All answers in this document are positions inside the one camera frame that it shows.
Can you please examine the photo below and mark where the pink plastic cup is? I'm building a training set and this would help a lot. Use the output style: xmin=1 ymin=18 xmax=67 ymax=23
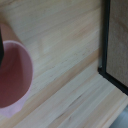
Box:
xmin=0 ymin=22 xmax=35 ymax=118

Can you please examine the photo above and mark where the black-framed woven panel cabinet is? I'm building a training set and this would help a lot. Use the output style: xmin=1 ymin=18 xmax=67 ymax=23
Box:
xmin=97 ymin=0 xmax=128 ymax=97

